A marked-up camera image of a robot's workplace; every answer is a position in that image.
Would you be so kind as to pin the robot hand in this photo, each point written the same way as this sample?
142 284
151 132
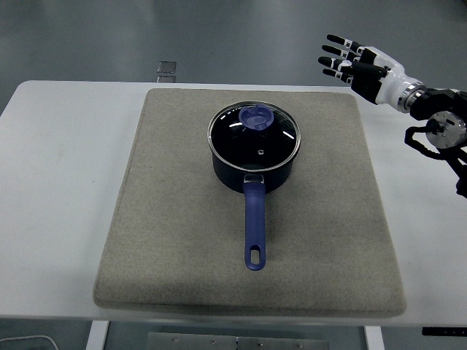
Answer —
388 78

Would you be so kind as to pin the beige fabric mat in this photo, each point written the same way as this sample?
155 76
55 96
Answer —
175 226

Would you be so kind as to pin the black table control panel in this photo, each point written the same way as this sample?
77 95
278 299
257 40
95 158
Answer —
443 331

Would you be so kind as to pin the glass lid with blue knob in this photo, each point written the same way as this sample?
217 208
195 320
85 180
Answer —
255 117

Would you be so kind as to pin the grey metal plate with screws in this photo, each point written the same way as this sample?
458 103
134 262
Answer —
219 343

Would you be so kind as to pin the small metal floor plate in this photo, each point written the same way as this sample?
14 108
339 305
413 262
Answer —
166 79

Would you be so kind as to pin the white table leg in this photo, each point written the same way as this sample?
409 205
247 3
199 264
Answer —
374 339
96 337

